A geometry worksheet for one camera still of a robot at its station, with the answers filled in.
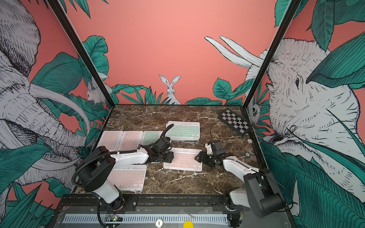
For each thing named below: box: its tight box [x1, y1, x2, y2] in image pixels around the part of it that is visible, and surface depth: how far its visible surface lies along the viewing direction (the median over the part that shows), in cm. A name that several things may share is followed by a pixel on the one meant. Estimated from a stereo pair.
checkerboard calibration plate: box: [218, 108, 253, 137], surface depth 109 cm
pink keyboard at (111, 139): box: [96, 130, 124, 151], surface depth 100 cm
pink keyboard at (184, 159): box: [163, 147, 203, 172], surface depth 90 cm
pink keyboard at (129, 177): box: [106, 164, 147, 191], surface depth 83 cm
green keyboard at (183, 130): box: [165, 121, 201, 142], surface depth 103 cm
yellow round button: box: [182, 220, 194, 228], surface depth 70 cm
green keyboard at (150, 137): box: [142, 130, 164, 146], surface depth 103 cm
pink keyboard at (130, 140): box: [117, 131, 144, 152], surface depth 100 cm
